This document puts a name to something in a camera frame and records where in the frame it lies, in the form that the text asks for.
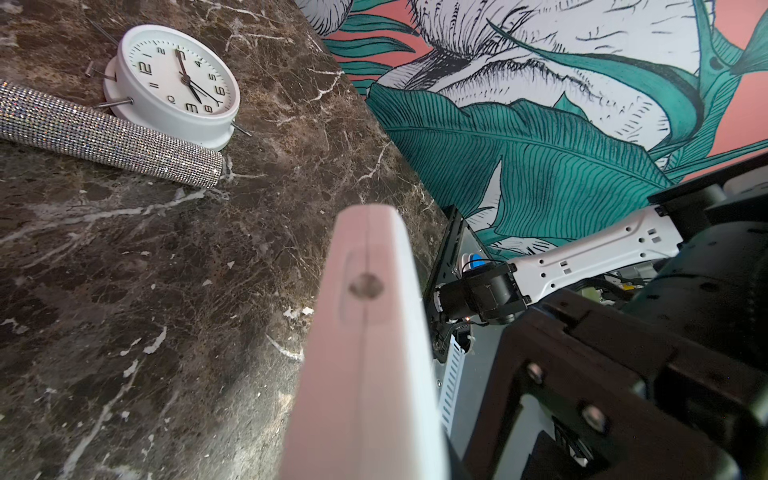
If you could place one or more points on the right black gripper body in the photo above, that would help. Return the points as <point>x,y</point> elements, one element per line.
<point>647,403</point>

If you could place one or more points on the white remote control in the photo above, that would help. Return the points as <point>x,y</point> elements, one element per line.
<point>366,405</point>

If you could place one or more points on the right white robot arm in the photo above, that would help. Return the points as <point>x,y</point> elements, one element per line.
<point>693,262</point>

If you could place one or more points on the blue push button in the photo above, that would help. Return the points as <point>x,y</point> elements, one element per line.
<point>470,261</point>

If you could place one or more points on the white alarm clock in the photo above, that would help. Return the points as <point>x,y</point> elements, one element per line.
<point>166,80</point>

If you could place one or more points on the glitter microphone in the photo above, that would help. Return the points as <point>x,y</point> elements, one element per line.
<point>33,118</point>

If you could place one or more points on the white vented cable duct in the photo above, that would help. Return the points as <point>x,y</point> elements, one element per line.
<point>449,378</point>

